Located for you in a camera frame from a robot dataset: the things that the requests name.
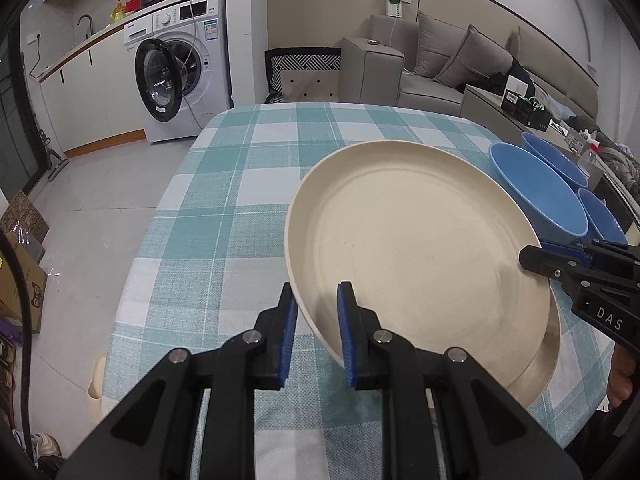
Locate black cardboard box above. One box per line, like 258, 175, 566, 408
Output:
500, 90, 552, 129

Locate grey coffee table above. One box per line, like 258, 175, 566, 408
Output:
459, 85, 608, 181

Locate beige plate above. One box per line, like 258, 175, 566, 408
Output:
510, 305, 562, 408
283, 141, 553, 413

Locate person's right hand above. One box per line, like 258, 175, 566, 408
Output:
607, 345, 640, 411

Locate black clothing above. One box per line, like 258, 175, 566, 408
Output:
487, 60, 536, 93

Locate grey sofa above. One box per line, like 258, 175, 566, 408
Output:
340, 12, 601, 121

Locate teal checkered tablecloth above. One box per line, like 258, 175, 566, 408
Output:
102, 102, 608, 480

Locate grey blanket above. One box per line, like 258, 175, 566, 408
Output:
570, 115, 640, 181

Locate brown patterned box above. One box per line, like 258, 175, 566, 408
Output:
0, 190, 50, 246

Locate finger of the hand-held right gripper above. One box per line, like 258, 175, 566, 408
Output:
518, 244, 597, 287
539, 239, 640, 268

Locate white lower kitchen cabinets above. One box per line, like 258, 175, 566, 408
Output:
39, 42, 148, 158

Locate beige plastic bin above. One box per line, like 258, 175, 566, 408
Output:
87, 355, 106, 428

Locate printed cardboard box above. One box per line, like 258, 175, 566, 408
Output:
0, 230, 48, 336

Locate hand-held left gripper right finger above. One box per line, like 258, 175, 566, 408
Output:
336, 280, 583, 480

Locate white sneaker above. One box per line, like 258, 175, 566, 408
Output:
30, 432, 63, 461

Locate upright floor cleaner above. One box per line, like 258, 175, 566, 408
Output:
35, 105, 71, 183

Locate grey cushion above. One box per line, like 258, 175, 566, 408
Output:
414, 11, 471, 79
434, 25, 515, 92

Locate white washing machine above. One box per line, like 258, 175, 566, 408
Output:
123, 0, 233, 144

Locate dark glass door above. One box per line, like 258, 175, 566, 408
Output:
0, 50, 41, 196

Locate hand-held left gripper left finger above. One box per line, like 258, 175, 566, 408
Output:
55, 281, 299, 480

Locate blue bowl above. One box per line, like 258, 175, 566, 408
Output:
488, 142, 589, 246
577, 188, 628, 247
521, 132, 591, 190

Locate black cable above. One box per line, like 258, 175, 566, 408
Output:
0, 232, 33, 461

